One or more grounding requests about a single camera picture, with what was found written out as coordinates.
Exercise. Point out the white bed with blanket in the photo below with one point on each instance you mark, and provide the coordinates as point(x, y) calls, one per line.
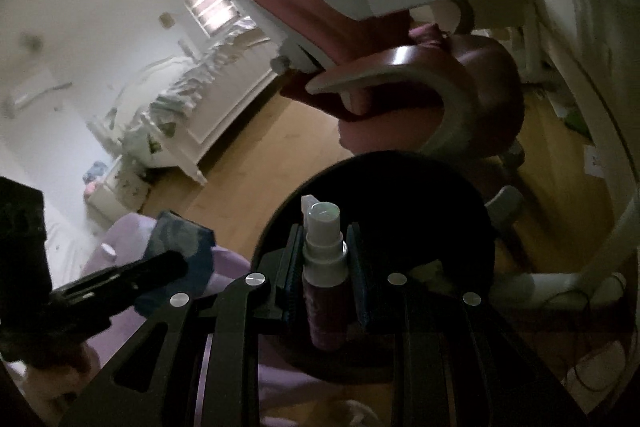
point(230, 107)

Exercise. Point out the person's left forearm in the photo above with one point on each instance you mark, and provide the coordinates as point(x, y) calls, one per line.
point(65, 382)

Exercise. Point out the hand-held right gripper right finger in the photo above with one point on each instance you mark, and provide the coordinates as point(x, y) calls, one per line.
point(361, 277)

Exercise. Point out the white nightstand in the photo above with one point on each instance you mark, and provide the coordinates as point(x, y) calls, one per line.
point(122, 192)

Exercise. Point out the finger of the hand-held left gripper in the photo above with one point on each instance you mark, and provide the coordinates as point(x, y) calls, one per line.
point(150, 272)

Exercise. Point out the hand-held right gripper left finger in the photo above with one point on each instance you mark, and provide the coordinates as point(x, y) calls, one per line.
point(292, 259)

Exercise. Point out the blue cloth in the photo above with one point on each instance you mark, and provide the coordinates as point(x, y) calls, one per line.
point(192, 242)

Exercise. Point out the grey ruffled bedspread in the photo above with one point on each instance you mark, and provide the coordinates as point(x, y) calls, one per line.
point(190, 92)

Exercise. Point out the pink spray bottle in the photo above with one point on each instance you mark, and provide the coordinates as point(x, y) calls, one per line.
point(322, 257)

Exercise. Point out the green item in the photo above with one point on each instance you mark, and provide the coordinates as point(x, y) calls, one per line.
point(576, 121)

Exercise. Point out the pink swivel chair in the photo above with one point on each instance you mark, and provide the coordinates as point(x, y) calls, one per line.
point(390, 72)

